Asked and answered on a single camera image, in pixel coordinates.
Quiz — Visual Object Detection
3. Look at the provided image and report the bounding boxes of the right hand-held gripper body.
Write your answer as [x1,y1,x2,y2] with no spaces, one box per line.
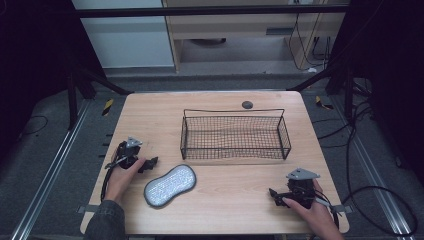
[283,167,321,210]

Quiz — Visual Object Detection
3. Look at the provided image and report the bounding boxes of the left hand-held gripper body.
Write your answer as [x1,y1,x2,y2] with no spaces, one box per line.
[114,135,144,170]

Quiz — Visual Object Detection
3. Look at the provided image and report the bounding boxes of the grey oval scrubbing pad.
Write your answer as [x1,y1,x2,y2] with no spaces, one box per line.
[143,163,198,209]

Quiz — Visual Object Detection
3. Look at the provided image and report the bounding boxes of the black wire mesh basket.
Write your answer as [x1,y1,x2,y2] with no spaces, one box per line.
[179,108,293,161]

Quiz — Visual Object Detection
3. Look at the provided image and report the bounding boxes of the person's left hand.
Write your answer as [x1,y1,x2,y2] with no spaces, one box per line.
[103,157,148,205]

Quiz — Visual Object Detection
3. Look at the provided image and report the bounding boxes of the person's right hand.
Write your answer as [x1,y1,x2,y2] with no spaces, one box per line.
[282,179,338,235]

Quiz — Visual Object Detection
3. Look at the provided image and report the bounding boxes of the yellow black hazard tape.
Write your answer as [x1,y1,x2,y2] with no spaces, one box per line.
[314,95,335,111]
[101,98,115,117]

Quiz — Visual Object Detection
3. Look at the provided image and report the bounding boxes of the black metal stand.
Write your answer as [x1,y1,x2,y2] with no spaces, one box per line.
[286,59,355,122]
[64,58,135,132]

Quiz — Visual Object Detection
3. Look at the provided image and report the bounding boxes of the white cabinet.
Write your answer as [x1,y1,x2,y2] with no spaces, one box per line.
[71,0,175,70]

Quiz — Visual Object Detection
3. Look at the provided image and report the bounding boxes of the dark curtain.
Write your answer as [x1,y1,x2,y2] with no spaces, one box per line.
[328,0,424,188]
[0,0,107,164]

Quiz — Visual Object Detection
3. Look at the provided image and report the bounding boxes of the left hand-held gripper cable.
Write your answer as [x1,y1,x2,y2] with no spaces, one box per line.
[100,150,128,203]

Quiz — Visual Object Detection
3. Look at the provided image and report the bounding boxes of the hand-held gripper cable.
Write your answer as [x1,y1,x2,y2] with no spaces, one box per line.
[100,150,128,203]
[313,194,341,231]

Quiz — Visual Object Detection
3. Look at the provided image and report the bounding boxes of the right hand-held gripper cable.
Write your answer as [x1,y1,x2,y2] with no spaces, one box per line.
[313,194,341,231]

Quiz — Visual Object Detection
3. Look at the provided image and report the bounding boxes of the grey metal table bracket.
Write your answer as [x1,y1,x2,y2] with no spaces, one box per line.
[331,204,354,215]
[76,204,101,215]

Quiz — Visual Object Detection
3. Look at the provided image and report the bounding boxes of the black looped floor cable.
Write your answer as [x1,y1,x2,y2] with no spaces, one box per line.
[343,99,420,238]

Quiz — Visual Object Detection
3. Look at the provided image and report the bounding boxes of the aluminium floor rail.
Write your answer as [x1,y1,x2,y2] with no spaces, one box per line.
[329,95,415,240]
[9,99,92,240]

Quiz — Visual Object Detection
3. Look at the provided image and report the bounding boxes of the thin black floor cable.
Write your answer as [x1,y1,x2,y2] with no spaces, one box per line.
[19,114,50,138]

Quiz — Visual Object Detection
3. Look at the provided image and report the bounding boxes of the hanging black desk cables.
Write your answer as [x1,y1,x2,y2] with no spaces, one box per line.
[287,12,332,72]

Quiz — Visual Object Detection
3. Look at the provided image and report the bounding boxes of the black horizontal frame bar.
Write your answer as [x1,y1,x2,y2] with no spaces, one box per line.
[74,4,350,19]

